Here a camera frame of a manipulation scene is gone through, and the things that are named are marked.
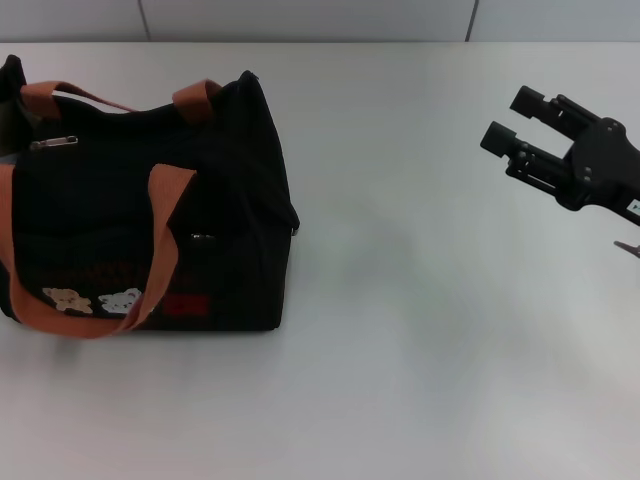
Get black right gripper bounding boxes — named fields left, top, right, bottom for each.
left=479, top=85, right=640, bottom=227

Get black food bag orange handles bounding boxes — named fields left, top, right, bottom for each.
left=0, top=53, right=301, bottom=341

